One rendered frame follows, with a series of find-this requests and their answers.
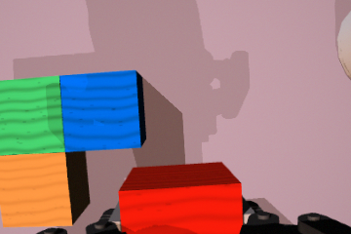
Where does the red wooden cube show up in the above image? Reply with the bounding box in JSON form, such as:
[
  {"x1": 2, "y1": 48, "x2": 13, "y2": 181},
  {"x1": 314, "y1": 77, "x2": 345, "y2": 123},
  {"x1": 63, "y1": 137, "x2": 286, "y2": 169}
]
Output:
[{"x1": 118, "y1": 162, "x2": 243, "y2": 234}]

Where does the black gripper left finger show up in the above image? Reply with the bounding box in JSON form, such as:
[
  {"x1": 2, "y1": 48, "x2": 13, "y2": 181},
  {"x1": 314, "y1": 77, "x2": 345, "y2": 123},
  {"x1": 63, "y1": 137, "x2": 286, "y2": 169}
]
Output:
[{"x1": 36, "y1": 201, "x2": 127, "y2": 234}]

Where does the orange wooden cube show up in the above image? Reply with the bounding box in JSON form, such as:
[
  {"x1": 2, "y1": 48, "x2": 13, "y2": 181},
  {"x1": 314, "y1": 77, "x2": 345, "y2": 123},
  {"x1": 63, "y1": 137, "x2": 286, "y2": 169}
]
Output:
[{"x1": 0, "y1": 151, "x2": 90, "y2": 227}]

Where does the green cube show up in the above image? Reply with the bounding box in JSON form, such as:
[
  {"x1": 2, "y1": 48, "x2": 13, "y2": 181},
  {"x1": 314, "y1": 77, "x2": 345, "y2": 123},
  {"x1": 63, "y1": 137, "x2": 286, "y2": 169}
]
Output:
[{"x1": 0, "y1": 76, "x2": 65, "y2": 155}]

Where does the blue cube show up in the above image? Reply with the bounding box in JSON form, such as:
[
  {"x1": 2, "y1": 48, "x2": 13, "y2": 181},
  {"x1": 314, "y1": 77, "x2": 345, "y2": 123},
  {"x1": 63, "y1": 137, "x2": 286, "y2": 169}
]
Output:
[{"x1": 60, "y1": 70, "x2": 146, "y2": 152}]

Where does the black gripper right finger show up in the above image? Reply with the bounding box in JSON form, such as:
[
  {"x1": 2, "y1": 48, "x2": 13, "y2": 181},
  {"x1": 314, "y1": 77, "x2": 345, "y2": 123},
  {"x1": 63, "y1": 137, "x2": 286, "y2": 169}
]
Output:
[{"x1": 239, "y1": 196, "x2": 351, "y2": 234}]

